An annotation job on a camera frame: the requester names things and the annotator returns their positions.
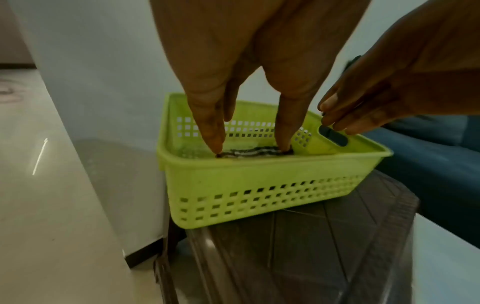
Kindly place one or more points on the person's right hand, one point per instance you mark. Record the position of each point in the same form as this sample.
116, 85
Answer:
420, 74

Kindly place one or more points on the person's left hand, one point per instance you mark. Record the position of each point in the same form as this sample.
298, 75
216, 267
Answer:
225, 44

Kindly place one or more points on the striped cloth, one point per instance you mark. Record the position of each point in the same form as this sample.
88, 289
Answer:
251, 153

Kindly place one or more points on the blue sofa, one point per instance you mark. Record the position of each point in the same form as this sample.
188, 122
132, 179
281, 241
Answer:
435, 166

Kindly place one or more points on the green plastic basket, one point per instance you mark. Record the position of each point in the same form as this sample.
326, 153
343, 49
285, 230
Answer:
262, 184

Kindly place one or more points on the brown plastic stool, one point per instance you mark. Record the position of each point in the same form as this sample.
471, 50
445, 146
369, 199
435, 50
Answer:
300, 252

